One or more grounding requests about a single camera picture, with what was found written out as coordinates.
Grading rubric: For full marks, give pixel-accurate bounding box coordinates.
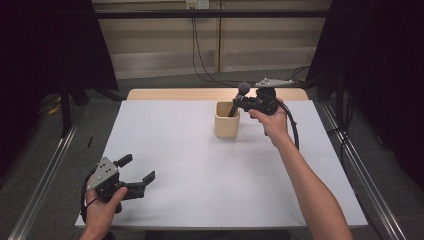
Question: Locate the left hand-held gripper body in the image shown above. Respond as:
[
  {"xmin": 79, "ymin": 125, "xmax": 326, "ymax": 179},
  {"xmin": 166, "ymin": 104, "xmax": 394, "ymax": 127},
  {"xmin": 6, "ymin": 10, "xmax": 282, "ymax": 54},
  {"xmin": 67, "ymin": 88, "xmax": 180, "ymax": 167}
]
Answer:
[{"xmin": 86, "ymin": 156, "xmax": 146, "ymax": 203}]

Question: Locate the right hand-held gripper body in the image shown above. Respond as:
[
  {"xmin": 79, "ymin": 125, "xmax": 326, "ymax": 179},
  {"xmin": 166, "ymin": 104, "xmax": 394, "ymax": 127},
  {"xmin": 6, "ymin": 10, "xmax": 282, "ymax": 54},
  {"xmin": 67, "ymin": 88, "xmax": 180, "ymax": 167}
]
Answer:
[{"xmin": 251, "ymin": 77, "xmax": 296, "ymax": 116}]

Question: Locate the thick black makeup brush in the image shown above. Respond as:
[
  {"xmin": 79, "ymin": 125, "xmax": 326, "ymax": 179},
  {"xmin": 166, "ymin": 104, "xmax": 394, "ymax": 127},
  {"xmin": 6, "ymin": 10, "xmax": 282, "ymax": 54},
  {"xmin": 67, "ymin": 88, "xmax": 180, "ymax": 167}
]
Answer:
[{"xmin": 227, "ymin": 81, "xmax": 252, "ymax": 118}]

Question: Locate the cream square cup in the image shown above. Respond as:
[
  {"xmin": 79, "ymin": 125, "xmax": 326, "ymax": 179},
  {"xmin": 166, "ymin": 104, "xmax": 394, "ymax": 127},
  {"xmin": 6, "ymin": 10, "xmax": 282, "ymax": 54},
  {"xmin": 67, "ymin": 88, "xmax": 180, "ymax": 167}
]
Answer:
[{"xmin": 214, "ymin": 101, "xmax": 241, "ymax": 139}]

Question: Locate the person's right hand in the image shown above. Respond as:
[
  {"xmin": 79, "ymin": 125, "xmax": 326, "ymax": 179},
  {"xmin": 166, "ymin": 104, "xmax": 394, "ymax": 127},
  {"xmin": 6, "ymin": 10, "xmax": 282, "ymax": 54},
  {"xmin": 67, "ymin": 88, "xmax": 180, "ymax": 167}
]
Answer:
[{"xmin": 248, "ymin": 98, "xmax": 289, "ymax": 148}]

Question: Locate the person's left hand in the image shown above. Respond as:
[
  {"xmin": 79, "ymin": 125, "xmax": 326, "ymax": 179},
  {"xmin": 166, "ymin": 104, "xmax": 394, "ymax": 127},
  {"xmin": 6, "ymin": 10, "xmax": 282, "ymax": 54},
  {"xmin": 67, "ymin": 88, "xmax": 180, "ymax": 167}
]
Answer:
[{"xmin": 83, "ymin": 186, "xmax": 129, "ymax": 236}]

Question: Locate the white table mat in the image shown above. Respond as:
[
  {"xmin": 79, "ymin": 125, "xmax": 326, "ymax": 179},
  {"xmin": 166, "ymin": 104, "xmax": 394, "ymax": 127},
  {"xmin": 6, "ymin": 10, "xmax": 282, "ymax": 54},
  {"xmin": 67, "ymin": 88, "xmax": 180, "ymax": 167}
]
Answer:
[{"xmin": 74, "ymin": 99, "xmax": 368, "ymax": 230}]

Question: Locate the black metal stand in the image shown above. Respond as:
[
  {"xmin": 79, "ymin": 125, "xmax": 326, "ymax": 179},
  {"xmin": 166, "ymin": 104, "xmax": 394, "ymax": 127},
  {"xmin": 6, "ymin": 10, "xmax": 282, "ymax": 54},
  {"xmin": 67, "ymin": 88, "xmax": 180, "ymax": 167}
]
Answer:
[{"xmin": 59, "ymin": 75, "xmax": 73, "ymax": 138}]

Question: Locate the black curtain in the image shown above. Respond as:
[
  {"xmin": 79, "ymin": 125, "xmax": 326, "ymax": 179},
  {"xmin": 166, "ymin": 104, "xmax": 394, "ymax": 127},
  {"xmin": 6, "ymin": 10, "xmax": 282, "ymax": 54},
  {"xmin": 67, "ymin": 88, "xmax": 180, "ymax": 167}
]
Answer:
[
  {"xmin": 0, "ymin": 0, "xmax": 119, "ymax": 174},
  {"xmin": 304, "ymin": 0, "xmax": 424, "ymax": 181}
]

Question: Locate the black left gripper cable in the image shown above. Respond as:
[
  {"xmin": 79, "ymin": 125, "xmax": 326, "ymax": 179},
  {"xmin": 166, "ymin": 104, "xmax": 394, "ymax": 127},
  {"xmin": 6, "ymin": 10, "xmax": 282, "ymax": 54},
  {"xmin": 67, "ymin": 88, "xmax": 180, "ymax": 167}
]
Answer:
[{"xmin": 79, "ymin": 168, "xmax": 98, "ymax": 224}]

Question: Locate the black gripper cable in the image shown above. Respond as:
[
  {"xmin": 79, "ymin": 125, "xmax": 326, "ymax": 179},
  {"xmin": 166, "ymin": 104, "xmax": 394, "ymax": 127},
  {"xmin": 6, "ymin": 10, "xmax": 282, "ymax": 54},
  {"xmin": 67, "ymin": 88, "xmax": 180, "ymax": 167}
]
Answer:
[
  {"xmin": 79, "ymin": 168, "xmax": 98, "ymax": 224},
  {"xmin": 278, "ymin": 100, "xmax": 300, "ymax": 151}
]

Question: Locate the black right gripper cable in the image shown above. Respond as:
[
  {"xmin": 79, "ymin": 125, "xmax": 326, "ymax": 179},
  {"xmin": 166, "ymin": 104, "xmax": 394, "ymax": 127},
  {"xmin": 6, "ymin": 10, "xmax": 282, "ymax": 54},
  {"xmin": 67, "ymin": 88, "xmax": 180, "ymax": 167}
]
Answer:
[{"xmin": 278, "ymin": 100, "xmax": 300, "ymax": 151}]

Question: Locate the aluminium floor rail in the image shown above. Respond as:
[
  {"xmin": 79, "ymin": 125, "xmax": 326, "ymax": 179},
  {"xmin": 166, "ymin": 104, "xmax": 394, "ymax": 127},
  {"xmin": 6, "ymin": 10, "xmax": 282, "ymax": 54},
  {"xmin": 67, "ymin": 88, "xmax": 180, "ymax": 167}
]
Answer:
[
  {"xmin": 321, "ymin": 101, "xmax": 408, "ymax": 240},
  {"xmin": 8, "ymin": 109, "xmax": 84, "ymax": 240}
]

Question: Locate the black wall cable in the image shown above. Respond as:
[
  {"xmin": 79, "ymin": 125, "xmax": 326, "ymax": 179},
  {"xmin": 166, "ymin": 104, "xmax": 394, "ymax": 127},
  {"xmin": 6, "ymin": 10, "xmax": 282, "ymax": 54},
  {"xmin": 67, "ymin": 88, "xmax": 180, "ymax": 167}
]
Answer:
[
  {"xmin": 193, "ymin": 17, "xmax": 234, "ymax": 84},
  {"xmin": 191, "ymin": 17, "xmax": 311, "ymax": 86}
]

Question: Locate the beige wall conduit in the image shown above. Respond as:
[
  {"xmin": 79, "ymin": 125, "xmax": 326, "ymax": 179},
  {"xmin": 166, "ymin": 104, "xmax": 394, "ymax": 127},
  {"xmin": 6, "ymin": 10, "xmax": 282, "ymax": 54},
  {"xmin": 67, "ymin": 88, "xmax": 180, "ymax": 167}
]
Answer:
[{"xmin": 217, "ymin": 0, "xmax": 224, "ymax": 73}]

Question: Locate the black horizontal frame bar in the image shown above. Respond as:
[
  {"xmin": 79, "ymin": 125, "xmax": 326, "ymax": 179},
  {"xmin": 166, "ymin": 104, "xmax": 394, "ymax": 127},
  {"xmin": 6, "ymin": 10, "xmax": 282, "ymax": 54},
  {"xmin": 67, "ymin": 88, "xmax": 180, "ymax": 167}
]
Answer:
[{"xmin": 94, "ymin": 9, "xmax": 334, "ymax": 19}]

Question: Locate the white wall socket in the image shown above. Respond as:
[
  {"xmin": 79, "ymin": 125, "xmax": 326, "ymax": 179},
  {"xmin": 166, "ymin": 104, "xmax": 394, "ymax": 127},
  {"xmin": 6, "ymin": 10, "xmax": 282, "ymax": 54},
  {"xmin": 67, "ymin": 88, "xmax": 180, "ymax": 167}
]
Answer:
[{"xmin": 185, "ymin": 0, "xmax": 210, "ymax": 10}]

